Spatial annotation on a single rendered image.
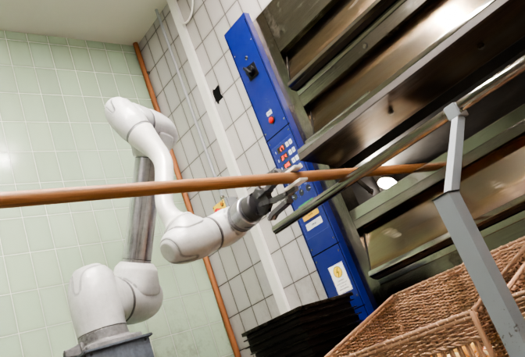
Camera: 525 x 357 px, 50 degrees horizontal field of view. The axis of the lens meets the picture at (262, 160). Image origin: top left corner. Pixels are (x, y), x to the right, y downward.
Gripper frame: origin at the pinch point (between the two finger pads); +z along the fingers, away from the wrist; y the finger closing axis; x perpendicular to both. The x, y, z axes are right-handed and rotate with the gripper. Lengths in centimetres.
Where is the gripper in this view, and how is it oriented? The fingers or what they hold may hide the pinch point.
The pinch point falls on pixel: (293, 177)
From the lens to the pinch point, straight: 151.6
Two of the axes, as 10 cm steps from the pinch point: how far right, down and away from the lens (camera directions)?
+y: 3.4, 8.8, -3.4
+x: -7.5, 0.3, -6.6
